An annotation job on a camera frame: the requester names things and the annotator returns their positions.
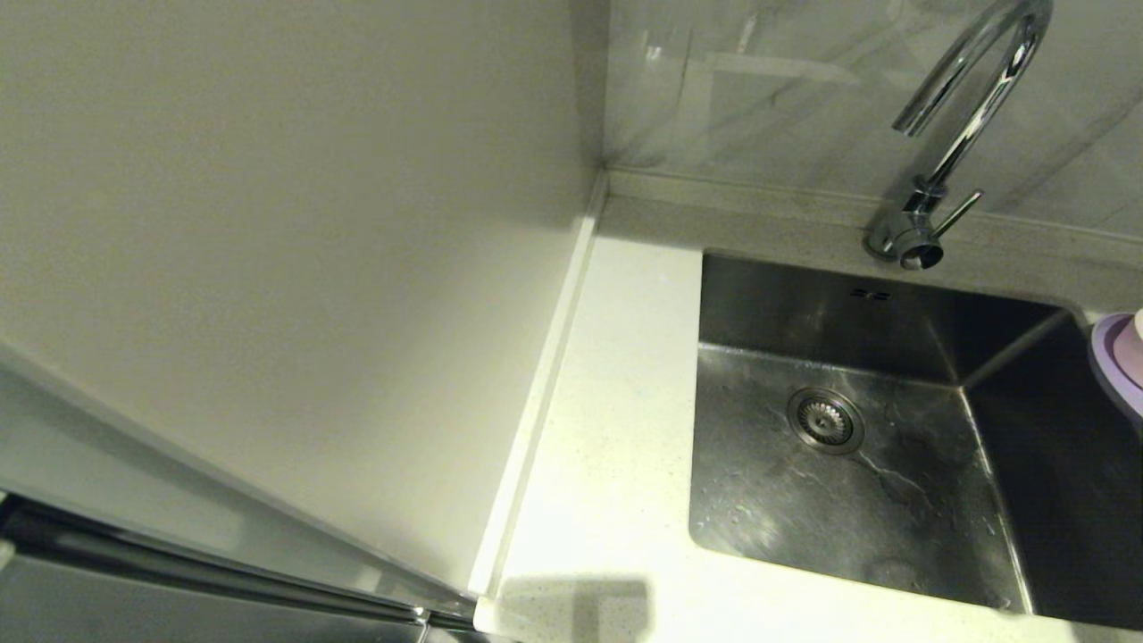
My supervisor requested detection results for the chrome gooseneck faucet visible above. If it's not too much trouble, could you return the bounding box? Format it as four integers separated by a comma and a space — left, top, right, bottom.
864, 0, 1056, 271

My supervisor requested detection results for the purple plate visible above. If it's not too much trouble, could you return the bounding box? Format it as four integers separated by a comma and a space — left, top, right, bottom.
1089, 312, 1143, 428

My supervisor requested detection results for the pink round bowl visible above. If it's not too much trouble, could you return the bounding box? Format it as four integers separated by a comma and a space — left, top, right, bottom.
1118, 309, 1143, 387

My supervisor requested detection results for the stainless steel sink basin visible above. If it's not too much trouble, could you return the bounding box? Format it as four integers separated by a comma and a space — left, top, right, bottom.
688, 252, 1143, 630

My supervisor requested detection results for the round metal drain strainer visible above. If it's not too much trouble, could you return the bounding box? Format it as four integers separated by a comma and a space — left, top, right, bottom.
786, 388, 865, 455

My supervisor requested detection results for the tall silver door refrigerator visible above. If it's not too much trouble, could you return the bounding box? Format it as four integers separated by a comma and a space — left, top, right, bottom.
0, 0, 608, 643

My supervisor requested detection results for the chrome bar door handle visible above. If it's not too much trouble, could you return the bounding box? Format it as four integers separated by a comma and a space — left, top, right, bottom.
0, 496, 501, 643

